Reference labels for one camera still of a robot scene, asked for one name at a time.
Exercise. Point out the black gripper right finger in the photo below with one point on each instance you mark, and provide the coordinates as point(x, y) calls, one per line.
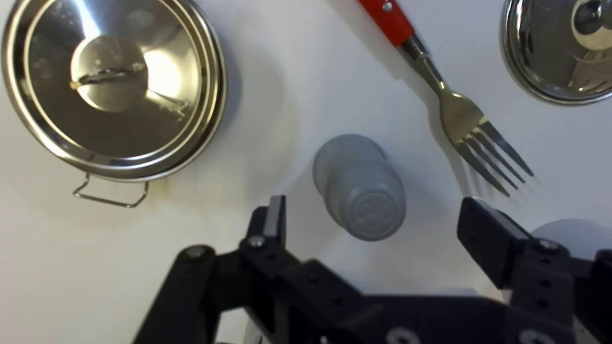
point(503, 244)

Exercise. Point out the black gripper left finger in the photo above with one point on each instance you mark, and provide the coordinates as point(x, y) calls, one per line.
point(270, 240)

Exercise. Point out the grey salt and pepper shaker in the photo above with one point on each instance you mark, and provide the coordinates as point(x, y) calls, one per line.
point(363, 191)

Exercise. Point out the small dark bowl left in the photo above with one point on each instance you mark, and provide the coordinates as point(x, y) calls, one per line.
point(547, 57)

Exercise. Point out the steel pot lid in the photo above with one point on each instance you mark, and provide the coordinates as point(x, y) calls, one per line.
point(115, 82)

